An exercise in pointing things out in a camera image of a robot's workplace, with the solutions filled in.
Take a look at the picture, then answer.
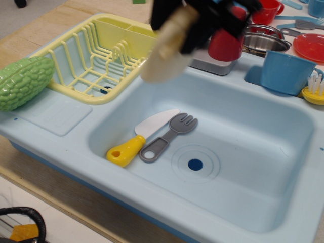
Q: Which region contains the yellow handled toy knife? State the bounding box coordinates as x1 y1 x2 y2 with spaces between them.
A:
106 109 180 168

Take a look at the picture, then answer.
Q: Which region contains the blue cup at corner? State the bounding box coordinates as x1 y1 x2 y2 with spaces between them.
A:
308 0 324 17

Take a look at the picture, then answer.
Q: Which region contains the black braided cable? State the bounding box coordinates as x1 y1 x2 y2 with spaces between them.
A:
0 207 47 243

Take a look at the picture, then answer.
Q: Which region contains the grey toy fork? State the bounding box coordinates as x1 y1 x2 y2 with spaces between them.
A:
139 113 198 163

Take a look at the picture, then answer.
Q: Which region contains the cream toy detergent bottle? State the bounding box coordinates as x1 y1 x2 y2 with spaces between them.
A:
141 4 199 83

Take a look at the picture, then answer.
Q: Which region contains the grey toy faucet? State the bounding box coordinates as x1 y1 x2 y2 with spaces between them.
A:
189 49 237 76

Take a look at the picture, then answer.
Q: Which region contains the yellow plastic drying rack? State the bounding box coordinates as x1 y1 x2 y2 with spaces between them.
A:
32 13 157 105

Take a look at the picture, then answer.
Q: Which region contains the red plastic plate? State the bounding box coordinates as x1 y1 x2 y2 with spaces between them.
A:
293 33 323 63

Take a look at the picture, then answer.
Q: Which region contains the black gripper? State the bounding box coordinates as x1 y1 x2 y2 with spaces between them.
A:
150 0 262 55

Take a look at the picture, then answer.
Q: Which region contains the blue plastic pot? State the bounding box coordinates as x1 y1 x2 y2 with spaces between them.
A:
260 51 323 96

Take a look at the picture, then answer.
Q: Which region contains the black caster wheel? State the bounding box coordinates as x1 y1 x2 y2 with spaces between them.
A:
14 0 27 8

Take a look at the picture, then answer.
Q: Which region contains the light blue toy sink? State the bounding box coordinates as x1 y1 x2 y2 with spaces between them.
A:
1 53 323 242

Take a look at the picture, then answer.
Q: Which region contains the red mug with handle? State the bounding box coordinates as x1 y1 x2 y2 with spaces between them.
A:
252 0 285 25

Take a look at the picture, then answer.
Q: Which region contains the yellow dish brush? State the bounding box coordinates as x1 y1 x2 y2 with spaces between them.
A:
302 74 324 106

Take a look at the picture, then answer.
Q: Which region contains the green toy block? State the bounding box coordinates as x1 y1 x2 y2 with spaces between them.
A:
132 0 146 4

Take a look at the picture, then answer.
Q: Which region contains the blue toy utensil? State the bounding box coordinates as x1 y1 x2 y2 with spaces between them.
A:
275 16 323 29

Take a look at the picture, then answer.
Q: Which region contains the green bitter melon toy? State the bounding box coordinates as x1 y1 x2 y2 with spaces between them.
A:
1 57 55 111

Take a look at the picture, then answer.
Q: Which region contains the yellow tape piece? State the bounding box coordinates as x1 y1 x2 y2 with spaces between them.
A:
9 224 39 242

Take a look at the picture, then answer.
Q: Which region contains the steel toy pot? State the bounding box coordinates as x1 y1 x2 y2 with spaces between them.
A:
243 24 292 57

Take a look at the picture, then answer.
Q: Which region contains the grey fork on table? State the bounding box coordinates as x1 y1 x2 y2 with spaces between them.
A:
295 19 324 30

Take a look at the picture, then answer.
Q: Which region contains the grey utensil handle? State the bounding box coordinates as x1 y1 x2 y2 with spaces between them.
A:
280 28 304 37

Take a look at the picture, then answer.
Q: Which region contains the red plastic cup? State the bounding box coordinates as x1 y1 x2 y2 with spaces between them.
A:
208 5 248 63

